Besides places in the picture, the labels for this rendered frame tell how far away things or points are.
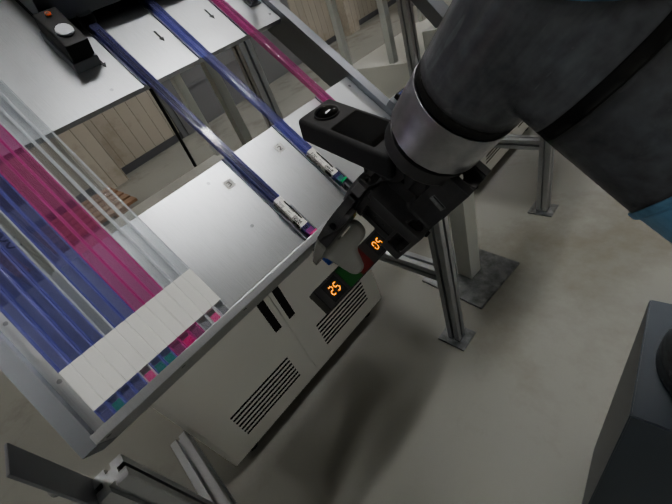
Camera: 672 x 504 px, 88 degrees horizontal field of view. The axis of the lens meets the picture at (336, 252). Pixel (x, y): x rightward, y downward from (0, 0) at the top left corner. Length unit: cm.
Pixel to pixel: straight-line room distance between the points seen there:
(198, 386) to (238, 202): 52
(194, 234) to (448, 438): 84
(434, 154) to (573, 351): 103
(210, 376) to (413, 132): 80
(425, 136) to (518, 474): 93
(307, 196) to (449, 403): 77
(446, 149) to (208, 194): 40
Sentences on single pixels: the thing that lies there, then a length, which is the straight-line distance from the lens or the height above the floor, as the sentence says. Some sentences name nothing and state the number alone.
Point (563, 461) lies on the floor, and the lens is 109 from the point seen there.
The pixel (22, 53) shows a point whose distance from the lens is 78.
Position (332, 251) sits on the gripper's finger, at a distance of 38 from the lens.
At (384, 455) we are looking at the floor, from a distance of 110.
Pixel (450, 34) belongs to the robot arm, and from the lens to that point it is 22.
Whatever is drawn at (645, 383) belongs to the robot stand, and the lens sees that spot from 56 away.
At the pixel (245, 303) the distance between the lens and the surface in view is 48.
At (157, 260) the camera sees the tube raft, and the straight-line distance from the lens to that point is 52.
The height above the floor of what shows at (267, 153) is 83.
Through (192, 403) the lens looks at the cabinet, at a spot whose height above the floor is 36.
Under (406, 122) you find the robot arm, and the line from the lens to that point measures 25.
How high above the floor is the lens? 102
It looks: 38 degrees down
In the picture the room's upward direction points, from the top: 24 degrees counter-clockwise
